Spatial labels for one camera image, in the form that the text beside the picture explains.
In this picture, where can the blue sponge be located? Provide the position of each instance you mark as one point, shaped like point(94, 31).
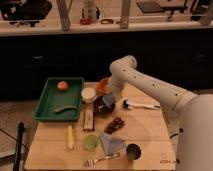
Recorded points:
point(108, 100)

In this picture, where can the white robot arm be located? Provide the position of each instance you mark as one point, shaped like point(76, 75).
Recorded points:
point(195, 142)

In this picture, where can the orange bowl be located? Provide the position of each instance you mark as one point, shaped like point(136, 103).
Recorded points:
point(102, 86)

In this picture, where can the purple bowl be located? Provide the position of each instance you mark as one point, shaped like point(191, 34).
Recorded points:
point(100, 109)

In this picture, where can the white cup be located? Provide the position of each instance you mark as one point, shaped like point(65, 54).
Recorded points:
point(88, 94)

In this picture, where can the wooden block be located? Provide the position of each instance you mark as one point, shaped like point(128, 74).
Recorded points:
point(88, 124)

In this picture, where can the bunch of dark grapes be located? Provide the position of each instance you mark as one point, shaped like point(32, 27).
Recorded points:
point(116, 124)

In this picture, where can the orange fruit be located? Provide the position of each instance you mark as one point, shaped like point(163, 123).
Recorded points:
point(62, 85)

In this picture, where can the green chili pepper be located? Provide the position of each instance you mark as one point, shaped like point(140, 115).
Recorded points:
point(64, 108)

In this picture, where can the green tray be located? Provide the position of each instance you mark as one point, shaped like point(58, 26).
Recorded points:
point(52, 98)

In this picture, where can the green cup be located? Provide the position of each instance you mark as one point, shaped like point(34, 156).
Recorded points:
point(90, 142)

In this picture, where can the blue cloth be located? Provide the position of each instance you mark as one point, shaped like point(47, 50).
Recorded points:
point(111, 144)

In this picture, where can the corn cob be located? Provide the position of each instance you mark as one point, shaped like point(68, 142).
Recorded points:
point(70, 139)

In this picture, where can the metal cup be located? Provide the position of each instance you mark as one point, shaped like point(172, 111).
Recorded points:
point(133, 152)

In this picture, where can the metal fork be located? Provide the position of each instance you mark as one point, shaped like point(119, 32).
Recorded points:
point(92, 162)

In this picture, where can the black stand pole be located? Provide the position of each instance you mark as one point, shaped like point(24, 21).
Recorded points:
point(18, 147)

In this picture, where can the black office chair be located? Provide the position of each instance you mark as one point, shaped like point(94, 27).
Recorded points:
point(30, 12)

